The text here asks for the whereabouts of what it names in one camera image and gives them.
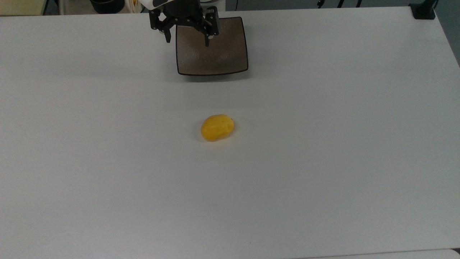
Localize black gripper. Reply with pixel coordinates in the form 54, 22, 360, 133
149, 0, 220, 47

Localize yellow potato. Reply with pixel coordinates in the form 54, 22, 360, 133
201, 114, 235, 142

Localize brown square ceramic plate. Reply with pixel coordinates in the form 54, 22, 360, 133
175, 16, 249, 76

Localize black round bucket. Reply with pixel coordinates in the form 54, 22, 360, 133
89, 0, 125, 14

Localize black chair base legs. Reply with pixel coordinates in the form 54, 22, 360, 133
316, 0, 363, 8

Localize beige wooden board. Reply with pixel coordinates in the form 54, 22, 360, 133
0, 0, 48, 16

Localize black table clamp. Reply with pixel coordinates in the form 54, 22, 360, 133
409, 0, 438, 20

